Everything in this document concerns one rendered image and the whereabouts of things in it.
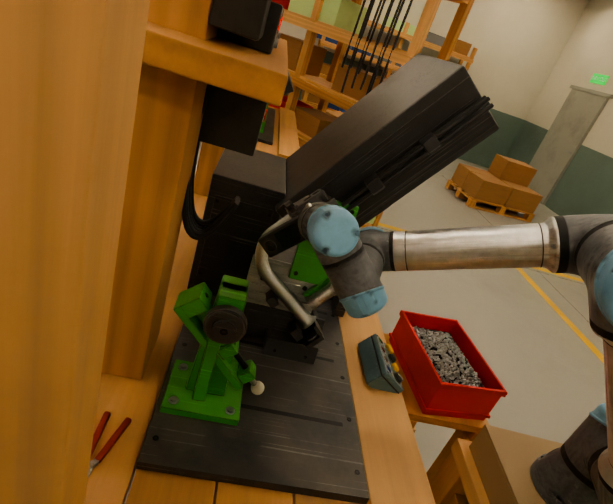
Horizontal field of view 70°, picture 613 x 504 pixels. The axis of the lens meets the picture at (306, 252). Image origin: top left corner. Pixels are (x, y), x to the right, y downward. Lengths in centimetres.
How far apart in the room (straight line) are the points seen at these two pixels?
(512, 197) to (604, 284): 676
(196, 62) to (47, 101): 30
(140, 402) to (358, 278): 51
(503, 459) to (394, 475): 27
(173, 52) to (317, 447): 74
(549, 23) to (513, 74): 111
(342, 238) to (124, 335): 48
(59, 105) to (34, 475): 37
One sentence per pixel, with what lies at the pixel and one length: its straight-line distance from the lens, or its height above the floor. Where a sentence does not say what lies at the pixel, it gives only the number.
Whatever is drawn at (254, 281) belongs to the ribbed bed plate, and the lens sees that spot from 107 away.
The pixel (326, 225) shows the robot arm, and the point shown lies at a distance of 64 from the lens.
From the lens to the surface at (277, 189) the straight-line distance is 107.
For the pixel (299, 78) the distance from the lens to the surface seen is 421.
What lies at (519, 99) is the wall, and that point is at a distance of 1127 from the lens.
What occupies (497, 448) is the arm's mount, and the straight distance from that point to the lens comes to 115.
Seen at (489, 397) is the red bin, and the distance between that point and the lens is 135.
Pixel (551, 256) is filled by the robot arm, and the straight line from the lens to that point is 81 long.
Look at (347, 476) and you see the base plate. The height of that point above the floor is 90.
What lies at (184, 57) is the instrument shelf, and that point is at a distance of 60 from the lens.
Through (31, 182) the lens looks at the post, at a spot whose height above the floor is 146.
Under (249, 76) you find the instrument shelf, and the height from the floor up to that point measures 152.
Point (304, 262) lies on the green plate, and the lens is 105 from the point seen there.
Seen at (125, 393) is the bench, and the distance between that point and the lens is 97.
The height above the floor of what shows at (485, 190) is 31.
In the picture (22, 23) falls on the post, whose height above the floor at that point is 155.
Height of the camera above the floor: 160
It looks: 26 degrees down
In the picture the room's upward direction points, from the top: 20 degrees clockwise
